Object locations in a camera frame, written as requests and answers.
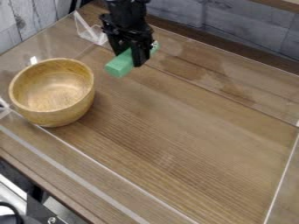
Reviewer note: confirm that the clear acrylic corner bracket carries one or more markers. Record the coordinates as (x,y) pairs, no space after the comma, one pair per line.
(91,33)

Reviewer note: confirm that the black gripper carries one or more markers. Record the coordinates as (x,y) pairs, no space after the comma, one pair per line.
(127,29)

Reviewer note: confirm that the black metal table bracket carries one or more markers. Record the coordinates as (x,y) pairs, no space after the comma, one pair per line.
(39,214)

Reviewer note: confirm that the green rectangular block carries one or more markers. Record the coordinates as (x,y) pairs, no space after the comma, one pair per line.
(123,63)

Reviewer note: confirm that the wooden bowl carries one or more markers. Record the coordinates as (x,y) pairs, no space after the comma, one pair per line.
(52,92)

